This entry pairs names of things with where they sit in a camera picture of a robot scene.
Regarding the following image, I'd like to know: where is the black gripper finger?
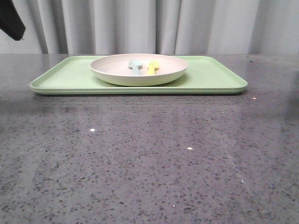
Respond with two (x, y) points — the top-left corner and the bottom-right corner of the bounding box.
(0, 0), (26, 41)

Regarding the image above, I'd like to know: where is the light blue plastic spoon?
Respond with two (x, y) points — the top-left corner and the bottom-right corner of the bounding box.
(128, 59), (142, 76)

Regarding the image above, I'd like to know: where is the yellow plastic fork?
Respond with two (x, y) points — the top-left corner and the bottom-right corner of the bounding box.
(147, 60), (159, 75)

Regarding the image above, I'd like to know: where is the cream round plate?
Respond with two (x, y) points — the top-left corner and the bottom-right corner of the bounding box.
(90, 53), (188, 86)

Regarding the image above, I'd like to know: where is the light green plastic tray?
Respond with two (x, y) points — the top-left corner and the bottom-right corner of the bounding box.
(30, 56), (248, 95)

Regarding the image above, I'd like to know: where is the grey pleated curtain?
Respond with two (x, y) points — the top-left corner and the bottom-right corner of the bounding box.
(0, 0), (299, 55)

